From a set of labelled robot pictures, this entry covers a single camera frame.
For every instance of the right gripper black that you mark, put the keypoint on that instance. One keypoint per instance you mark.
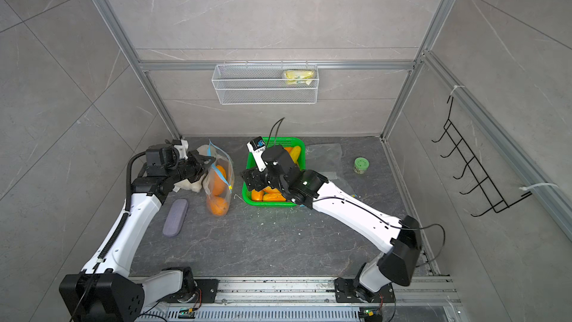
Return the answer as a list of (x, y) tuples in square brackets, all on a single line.
[(252, 177)]

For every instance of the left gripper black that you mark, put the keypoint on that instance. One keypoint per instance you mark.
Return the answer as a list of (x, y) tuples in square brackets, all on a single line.
[(195, 159)]

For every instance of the clear zip-top bag blue zipper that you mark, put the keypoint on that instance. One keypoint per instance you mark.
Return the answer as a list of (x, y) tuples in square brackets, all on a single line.
[(220, 158)]

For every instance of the orange mango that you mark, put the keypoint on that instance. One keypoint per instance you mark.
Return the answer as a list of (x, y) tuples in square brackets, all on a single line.
[(217, 180), (218, 206)]

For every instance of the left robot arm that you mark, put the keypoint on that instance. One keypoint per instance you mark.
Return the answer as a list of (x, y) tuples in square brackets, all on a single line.
[(103, 289)]

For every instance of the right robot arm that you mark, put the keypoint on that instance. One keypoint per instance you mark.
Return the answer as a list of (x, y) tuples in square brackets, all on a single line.
[(398, 239)]

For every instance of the spare clear plastic bag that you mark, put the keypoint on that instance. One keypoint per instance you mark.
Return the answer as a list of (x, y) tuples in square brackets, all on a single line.
[(326, 159)]

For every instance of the white plush toy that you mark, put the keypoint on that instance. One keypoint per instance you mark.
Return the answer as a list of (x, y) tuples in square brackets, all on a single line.
[(186, 185)]

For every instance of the green plastic basket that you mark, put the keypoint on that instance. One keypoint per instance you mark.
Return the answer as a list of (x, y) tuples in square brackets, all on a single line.
[(280, 164)]

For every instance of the purple glasses case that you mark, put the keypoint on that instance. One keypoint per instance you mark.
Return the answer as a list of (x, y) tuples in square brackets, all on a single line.
[(175, 218)]

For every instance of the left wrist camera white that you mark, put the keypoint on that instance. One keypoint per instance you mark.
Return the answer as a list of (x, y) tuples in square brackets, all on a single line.
[(182, 147)]

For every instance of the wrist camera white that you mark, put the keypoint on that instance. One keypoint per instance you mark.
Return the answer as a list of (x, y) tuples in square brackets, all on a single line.
[(182, 147), (257, 147)]

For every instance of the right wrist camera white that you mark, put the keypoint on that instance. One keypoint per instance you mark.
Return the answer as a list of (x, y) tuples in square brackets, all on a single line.
[(257, 147)]

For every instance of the white wire wall basket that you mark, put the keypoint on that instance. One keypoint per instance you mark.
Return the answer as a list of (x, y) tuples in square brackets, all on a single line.
[(242, 84)]

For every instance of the yellow packet in wire basket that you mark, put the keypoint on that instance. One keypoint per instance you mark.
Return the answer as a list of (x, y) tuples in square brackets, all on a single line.
[(299, 77)]

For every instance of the metal base rail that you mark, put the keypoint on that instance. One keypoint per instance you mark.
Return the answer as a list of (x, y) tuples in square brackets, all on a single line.
[(430, 298)]

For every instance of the black wall hook rack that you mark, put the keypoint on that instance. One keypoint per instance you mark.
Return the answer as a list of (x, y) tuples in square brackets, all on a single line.
[(473, 167)]

